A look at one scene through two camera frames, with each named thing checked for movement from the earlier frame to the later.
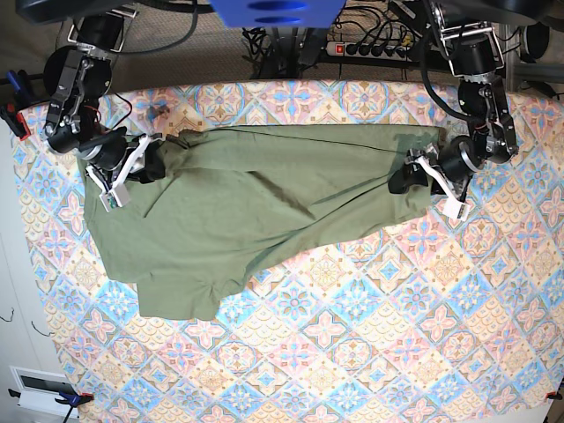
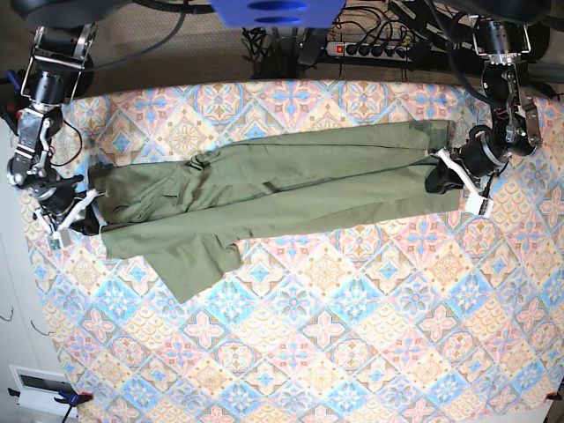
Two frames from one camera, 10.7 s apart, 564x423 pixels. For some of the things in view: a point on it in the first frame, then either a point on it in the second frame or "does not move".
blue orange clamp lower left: x=70 y=399 does not move
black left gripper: x=154 y=168 to x=88 y=226
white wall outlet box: x=40 y=389 does not move
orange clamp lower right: x=552 y=395 does not move
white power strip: x=376 y=52 does not move
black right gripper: x=412 y=174 to x=441 y=179
